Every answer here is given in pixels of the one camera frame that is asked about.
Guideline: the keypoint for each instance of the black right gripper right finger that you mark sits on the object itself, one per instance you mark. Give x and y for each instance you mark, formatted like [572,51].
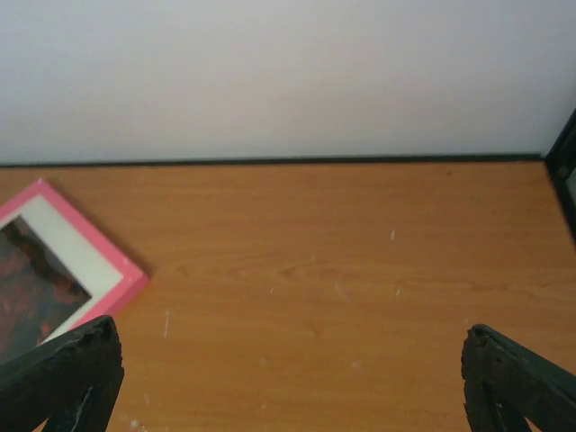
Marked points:
[508,387]

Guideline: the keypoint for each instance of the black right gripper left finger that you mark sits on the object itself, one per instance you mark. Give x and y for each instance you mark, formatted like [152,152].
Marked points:
[70,383]

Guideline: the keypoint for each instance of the pink picture frame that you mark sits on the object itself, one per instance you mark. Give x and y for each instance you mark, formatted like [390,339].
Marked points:
[58,270]

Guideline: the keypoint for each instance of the black enclosure post right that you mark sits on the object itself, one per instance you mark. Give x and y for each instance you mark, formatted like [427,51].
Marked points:
[560,165]

